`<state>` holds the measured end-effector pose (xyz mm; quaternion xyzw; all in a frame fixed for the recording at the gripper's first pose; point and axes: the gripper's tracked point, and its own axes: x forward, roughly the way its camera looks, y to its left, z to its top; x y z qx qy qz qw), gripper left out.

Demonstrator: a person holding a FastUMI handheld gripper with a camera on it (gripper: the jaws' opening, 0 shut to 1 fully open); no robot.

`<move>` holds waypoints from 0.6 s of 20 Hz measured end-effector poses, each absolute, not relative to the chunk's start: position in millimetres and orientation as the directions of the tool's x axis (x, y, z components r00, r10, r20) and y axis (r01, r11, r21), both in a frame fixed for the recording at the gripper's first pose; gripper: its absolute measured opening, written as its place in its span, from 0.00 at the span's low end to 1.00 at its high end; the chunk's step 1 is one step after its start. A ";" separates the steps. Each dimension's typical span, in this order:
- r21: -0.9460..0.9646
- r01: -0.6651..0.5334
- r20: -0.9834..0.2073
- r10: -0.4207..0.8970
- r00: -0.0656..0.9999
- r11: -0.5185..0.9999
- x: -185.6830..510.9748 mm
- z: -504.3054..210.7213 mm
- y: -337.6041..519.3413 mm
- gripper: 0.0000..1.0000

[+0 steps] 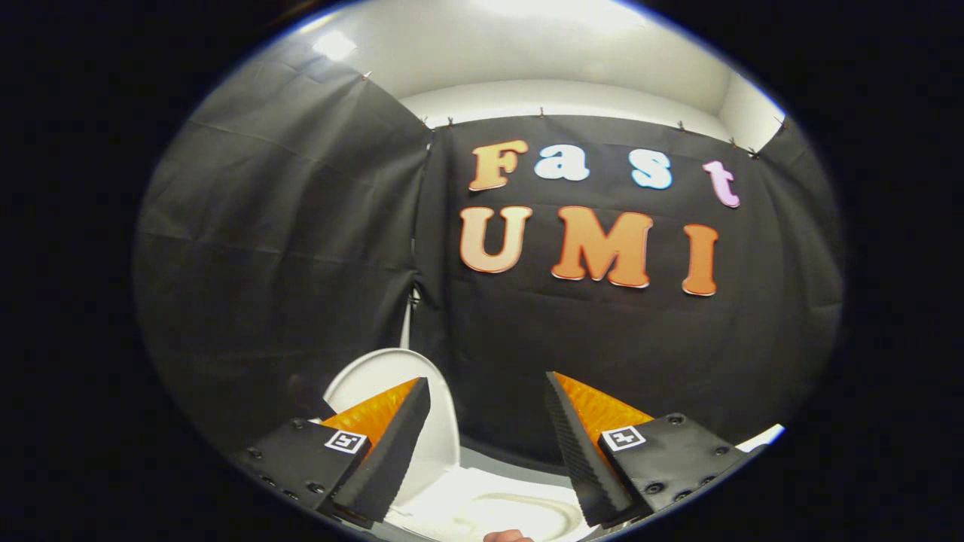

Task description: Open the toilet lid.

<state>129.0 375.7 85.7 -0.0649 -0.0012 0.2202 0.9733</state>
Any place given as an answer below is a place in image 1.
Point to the white pipe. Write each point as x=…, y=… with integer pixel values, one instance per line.
x=407, y=327

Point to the white drawer cabinet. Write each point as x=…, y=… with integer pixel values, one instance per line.
x=764, y=436

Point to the black backdrop cloth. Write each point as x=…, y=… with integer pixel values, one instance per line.
x=527, y=346

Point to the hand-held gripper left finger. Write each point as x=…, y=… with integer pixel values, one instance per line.
x=388, y=452

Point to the ceiling light panel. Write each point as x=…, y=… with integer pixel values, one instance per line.
x=557, y=6

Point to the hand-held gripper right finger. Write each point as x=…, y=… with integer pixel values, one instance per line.
x=584, y=452

